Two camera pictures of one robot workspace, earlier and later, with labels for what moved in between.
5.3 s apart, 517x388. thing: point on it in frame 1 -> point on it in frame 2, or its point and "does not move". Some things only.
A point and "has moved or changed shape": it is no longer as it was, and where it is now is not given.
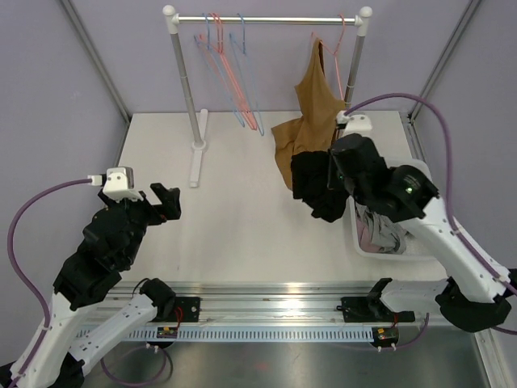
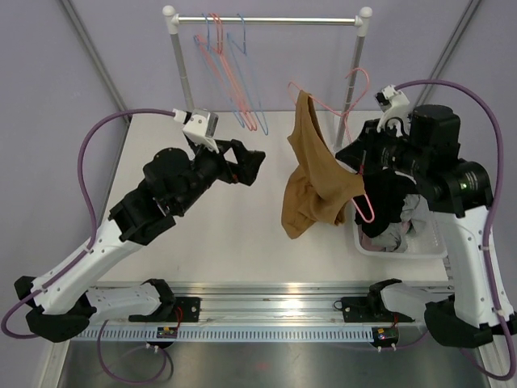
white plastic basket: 416,249 does not move
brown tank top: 314,130 -> 321,181
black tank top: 318,182 has moved or changed shape
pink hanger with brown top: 335,51 -> 367,218
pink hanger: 218,59 does not move
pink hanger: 233,81 does not move
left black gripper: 169,209 -> 251,161
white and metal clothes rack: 199,119 does not move
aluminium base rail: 414,303 does not move
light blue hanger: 208,55 does not move
